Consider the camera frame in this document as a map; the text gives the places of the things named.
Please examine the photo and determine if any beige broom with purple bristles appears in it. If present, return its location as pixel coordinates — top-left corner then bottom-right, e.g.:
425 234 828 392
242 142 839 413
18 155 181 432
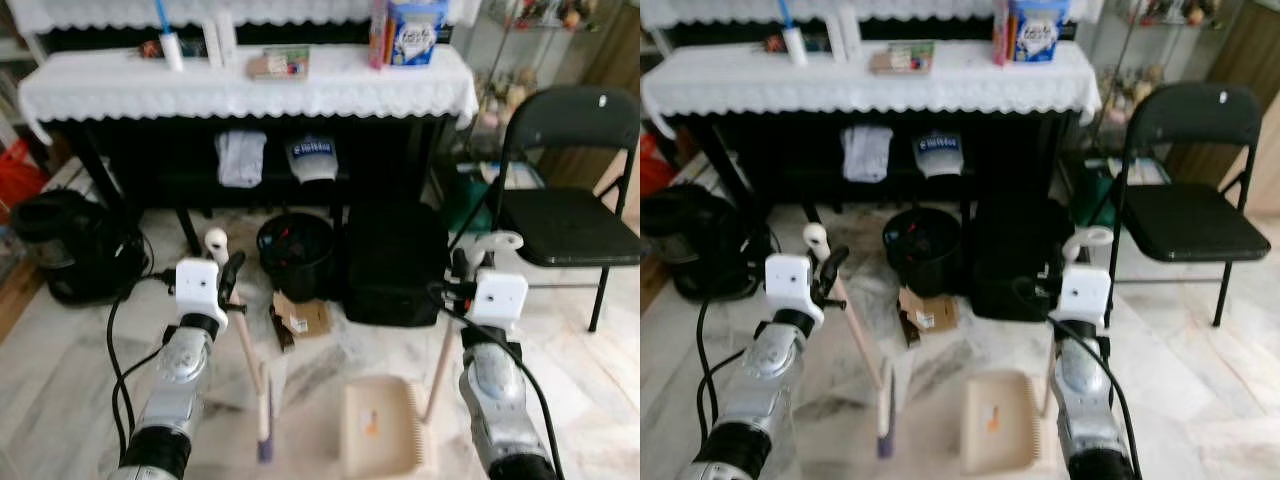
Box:
204 227 277 464
804 222 897 462

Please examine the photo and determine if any brown cardboard piece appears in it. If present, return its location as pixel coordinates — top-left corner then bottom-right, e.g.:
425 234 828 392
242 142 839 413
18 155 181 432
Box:
272 291 332 341
899 287 960 336

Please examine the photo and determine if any beige long-handled dustpan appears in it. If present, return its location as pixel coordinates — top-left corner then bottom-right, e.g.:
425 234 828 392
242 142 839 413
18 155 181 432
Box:
338 231 524 478
961 226 1115 475

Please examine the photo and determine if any black fabric bag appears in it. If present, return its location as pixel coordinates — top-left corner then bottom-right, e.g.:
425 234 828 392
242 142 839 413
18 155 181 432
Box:
967 194 1077 324
342 199 452 328

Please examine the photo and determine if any black round bin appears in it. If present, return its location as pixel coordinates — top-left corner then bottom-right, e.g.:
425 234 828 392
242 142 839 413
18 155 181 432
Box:
882 206 964 299
256 211 337 302

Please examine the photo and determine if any green bag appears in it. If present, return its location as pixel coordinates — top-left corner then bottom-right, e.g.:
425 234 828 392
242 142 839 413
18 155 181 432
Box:
444 163 503 233
1067 158 1127 228

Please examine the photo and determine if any grey folded cloth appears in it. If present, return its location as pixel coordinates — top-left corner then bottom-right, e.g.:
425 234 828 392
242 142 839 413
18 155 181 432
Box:
214 129 269 190
841 124 895 185

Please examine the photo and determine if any black piano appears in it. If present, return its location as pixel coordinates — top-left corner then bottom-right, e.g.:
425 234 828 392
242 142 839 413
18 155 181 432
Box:
662 20 1087 246
38 24 463 256

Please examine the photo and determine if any black folding chair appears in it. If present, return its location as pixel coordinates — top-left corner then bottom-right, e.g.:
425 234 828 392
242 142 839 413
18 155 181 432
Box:
494 85 641 333
1104 81 1274 330

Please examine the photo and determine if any white lace tablecloth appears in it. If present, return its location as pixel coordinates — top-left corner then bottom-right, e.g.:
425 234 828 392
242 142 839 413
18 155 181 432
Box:
17 44 480 129
640 39 1102 128

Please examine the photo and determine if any red plastic bag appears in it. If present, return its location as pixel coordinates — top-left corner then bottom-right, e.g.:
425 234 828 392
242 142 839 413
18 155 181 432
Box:
0 138 47 213
640 133 677 198

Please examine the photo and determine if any green illustrated book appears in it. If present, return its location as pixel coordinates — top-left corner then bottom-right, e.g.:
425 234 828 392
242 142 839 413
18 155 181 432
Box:
247 46 312 82
869 41 937 77

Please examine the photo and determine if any glass display cabinet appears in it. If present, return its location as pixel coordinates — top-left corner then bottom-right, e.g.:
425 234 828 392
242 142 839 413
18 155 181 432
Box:
1088 0 1233 156
468 0 603 161

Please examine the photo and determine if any blue biscuit tin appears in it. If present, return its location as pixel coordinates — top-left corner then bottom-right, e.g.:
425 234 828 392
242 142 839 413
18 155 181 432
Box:
388 0 450 69
1010 0 1072 65

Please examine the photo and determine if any pink snack packet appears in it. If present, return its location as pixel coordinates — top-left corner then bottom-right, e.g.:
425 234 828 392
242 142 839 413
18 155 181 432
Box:
367 0 392 70
992 0 1016 67

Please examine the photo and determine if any brown wooden cabinet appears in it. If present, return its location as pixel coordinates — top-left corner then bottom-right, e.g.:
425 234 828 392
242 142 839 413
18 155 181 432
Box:
540 0 641 193
1168 0 1280 193

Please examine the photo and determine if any white bookshelf with books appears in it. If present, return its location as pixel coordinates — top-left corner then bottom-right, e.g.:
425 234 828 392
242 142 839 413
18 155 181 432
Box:
0 0 43 133

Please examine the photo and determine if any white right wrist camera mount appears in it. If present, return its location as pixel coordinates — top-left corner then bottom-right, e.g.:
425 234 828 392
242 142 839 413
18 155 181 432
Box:
469 268 529 330
1054 262 1114 332

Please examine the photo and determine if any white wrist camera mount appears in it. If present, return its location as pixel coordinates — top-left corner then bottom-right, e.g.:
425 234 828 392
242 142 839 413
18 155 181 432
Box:
764 252 827 332
469 268 529 330
174 257 230 327
1054 262 1114 332

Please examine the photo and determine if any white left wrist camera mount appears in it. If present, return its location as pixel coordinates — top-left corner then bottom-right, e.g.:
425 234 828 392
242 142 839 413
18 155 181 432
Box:
764 252 827 332
174 257 230 327

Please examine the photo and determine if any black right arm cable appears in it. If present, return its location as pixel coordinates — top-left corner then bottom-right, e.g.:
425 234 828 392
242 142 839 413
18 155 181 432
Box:
430 284 567 480
1044 312 1147 480

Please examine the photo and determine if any lint roller with blue handle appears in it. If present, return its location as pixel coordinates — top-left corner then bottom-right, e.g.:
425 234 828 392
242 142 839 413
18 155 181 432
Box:
153 0 187 72
777 0 809 69

